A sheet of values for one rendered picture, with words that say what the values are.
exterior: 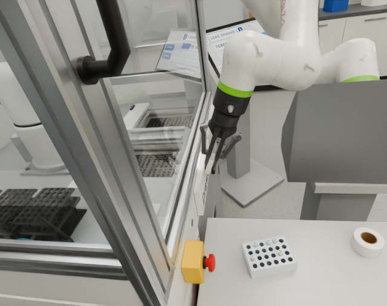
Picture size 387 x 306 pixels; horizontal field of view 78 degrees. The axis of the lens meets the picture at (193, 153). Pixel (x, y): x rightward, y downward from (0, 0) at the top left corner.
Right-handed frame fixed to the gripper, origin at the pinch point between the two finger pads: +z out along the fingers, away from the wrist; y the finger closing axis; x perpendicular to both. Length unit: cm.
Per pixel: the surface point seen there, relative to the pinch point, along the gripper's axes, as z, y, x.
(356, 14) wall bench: -43, 139, 285
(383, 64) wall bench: -1, 201, 286
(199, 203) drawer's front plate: 6.9, -0.4, -11.4
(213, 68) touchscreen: -6, -7, 76
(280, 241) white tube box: 7.9, 24.9, -16.8
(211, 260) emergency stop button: 3.4, 4.0, -30.4
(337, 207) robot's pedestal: 15, 56, 13
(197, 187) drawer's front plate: 2.1, -2.3, -9.6
